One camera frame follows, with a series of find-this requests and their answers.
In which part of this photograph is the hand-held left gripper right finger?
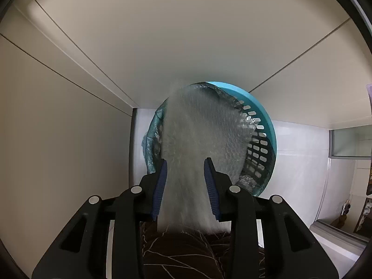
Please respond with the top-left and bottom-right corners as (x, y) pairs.
(203, 157), (339, 279)

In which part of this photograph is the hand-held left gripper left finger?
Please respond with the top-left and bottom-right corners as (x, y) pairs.
(32, 158), (168, 279)

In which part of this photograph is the clear bubble wrap sheet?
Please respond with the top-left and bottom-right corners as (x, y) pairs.
(157, 78), (260, 233)

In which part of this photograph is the round perforated trash bin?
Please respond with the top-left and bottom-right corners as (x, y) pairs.
(141, 80), (277, 197)

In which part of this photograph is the person's dark patterned clothing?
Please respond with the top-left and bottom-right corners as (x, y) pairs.
(139, 222), (266, 279)

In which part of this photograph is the white kitchen cabinet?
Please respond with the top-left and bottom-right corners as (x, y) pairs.
(0, 0), (359, 198)

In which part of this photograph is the glass window with frame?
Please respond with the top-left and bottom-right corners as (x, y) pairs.
(329, 126), (372, 160)

